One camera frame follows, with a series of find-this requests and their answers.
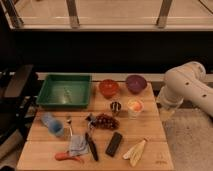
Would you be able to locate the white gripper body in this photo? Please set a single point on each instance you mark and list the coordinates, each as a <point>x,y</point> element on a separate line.
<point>169,102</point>

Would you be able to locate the yellow banana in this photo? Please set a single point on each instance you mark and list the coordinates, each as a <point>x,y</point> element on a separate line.
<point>134,153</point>

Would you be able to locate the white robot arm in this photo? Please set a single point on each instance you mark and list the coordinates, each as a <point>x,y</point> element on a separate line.
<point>185,82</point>

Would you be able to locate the clear cup with orange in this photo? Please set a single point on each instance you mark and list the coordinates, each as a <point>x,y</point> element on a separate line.
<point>135,107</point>

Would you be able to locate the small dark metal cup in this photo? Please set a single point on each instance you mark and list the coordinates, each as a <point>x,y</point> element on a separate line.
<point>115,107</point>

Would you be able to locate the blue plastic cup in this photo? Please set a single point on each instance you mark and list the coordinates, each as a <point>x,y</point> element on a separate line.
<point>54,126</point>

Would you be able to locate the purple bowl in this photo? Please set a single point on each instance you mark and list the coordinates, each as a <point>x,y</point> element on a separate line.
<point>135,83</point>

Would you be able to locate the red bowl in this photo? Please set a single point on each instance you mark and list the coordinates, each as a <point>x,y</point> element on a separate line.
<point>108,88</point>

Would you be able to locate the black rectangular block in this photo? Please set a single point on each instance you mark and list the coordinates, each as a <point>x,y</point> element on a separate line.
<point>114,144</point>

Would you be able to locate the bunch of red grapes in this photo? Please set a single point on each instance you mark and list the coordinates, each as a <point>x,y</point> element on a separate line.
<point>104,121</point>

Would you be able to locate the grey blue cloth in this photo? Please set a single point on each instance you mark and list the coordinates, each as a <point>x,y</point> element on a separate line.
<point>78,145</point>

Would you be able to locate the green plastic tray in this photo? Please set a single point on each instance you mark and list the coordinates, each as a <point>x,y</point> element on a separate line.
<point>65,91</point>

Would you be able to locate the orange carrot peeler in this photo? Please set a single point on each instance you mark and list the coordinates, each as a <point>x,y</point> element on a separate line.
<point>65,156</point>

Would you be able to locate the black chair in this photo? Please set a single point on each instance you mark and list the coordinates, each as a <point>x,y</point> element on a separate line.
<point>17,93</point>

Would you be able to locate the black handled knife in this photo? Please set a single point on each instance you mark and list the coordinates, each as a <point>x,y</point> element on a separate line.
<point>92,146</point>

